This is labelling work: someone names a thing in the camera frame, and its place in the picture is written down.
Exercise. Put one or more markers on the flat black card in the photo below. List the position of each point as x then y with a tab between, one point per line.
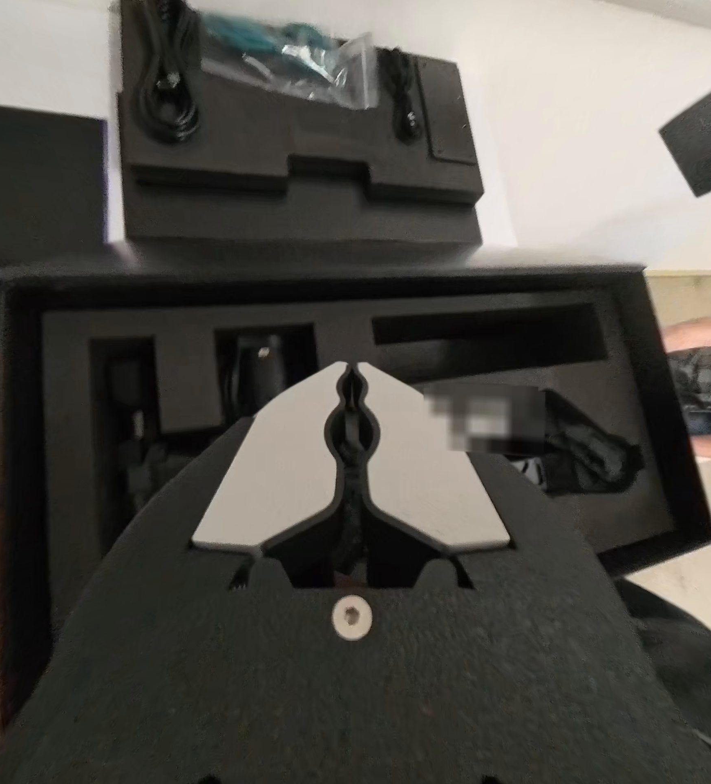
447	116

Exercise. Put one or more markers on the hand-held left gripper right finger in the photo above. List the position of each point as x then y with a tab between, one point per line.
429	478

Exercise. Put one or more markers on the person's dark clothing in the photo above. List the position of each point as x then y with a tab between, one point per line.
699	674

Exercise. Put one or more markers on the white desk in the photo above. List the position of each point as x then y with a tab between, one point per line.
576	153

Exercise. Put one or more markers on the black foam cut-out piece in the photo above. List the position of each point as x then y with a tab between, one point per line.
699	153

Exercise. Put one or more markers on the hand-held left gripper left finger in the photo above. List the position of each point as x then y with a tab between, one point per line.
269	465

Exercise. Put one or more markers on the black box with foam slots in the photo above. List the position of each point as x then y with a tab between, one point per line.
187	380

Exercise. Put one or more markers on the black power adapter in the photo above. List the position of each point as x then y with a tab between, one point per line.
129	392

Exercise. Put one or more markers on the black device with white logo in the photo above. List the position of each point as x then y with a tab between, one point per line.
257	373

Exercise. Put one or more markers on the black cloth pouch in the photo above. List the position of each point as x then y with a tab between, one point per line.
588	453

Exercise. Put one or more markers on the clear bag with green parts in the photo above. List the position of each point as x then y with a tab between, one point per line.
306	67

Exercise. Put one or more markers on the black foam insert tray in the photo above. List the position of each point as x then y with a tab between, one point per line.
306	233

